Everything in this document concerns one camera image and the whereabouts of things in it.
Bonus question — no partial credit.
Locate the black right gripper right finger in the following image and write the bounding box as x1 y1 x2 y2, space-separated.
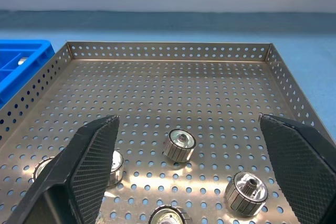
258 113 336 224

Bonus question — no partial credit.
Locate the blue compartment tray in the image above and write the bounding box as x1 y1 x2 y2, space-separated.
0 39 56 111

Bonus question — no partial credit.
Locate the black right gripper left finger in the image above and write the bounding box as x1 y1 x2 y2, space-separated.
6 114 121 224

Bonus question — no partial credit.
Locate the perforated metal tray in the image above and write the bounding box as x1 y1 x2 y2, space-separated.
0 41 336 224

